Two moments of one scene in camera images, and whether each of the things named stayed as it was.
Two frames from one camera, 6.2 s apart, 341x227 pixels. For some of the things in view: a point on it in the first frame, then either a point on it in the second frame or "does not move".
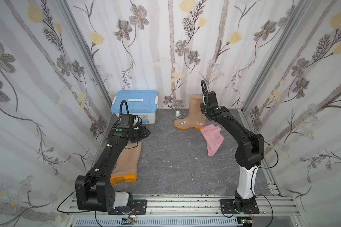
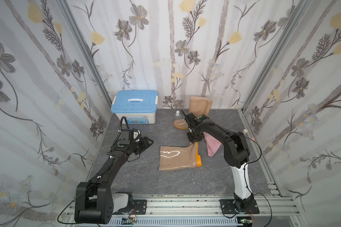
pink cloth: [213, 137] does not move
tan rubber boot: [125, 168] to [172, 157]
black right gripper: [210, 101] to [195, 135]
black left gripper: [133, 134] to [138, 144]
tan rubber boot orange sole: [194, 118] does not move
